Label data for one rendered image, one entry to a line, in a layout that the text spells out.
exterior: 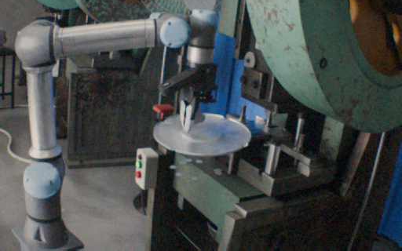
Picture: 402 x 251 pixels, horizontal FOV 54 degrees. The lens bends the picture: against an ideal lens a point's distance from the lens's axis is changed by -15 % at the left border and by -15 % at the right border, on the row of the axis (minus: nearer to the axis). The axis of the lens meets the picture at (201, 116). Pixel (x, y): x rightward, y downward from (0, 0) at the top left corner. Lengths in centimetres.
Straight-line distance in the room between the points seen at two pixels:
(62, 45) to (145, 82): 188
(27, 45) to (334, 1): 76
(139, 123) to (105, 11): 89
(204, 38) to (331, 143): 60
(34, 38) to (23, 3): 664
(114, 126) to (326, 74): 219
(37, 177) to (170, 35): 54
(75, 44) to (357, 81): 69
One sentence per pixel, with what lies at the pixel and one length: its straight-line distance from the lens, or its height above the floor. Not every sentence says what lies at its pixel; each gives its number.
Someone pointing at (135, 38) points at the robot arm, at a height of 107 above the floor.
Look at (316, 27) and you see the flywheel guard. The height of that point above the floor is 117.
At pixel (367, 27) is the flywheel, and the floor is 120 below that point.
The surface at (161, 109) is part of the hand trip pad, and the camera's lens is 165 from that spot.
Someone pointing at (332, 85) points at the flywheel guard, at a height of 105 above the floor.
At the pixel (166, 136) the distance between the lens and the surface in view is 134.
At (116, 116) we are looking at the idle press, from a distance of 297.
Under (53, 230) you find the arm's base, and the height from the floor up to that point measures 51.
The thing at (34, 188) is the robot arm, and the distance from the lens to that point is 124.
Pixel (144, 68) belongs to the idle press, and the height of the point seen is 64.
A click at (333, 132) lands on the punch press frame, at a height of 80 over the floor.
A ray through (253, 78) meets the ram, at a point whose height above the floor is 95.
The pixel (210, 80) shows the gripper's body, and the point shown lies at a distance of 132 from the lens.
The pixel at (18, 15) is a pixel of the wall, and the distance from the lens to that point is 778.
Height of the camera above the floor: 122
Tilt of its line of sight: 17 degrees down
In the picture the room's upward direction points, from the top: 7 degrees clockwise
